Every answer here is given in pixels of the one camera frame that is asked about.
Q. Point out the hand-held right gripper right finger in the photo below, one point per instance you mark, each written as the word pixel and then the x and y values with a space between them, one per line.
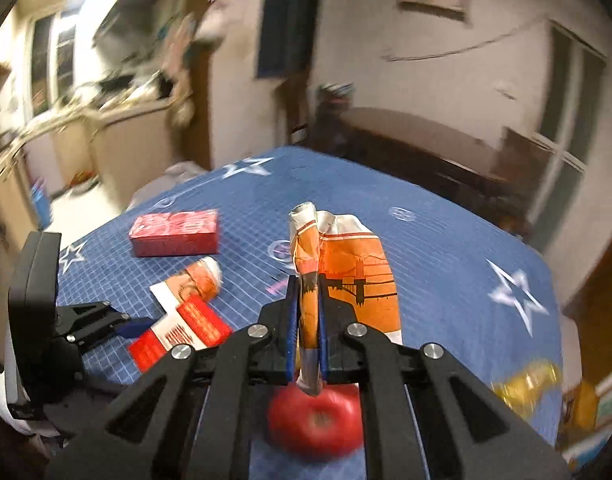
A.
pixel 324 330

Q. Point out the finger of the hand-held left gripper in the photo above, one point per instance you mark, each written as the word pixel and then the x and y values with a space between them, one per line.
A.
pixel 135 328
pixel 90 316

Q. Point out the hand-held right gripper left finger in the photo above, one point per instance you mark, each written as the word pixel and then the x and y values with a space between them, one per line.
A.
pixel 292 320

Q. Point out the red and white packet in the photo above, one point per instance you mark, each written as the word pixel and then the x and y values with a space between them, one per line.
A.
pixel 185 330

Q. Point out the long orange wrapper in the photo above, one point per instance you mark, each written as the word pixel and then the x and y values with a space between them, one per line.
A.
pixel 356 270

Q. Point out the small crumpled orange wrapper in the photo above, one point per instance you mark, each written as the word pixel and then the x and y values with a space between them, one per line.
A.
pixel 198 280

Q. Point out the red apple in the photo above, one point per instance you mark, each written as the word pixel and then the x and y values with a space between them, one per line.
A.
pixel 316 425

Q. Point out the red plastic-wrapped box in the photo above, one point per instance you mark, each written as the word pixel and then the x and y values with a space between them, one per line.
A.
pixel 175 232

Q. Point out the blue star-print tablecloth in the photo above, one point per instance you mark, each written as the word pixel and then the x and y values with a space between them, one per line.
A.
pixel 436 240

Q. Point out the beige cabinet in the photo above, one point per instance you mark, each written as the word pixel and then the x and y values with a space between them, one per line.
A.
pixel 125 140

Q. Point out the dark wooden table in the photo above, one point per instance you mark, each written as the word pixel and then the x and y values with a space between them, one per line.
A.
pixel 416 145

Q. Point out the dark bag with red print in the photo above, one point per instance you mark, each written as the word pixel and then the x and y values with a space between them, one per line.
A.
pixel 333 115

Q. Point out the wooden chair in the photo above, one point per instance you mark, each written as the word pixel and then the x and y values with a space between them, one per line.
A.
pixel 296 110

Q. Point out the yellow packet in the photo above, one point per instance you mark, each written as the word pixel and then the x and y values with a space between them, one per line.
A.
pixel 528 387

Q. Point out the dark blue curtain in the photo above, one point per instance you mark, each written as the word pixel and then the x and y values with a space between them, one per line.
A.
pixel 288 15

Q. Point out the glass-paned door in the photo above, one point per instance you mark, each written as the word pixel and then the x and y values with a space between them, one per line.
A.
pixel 571 135

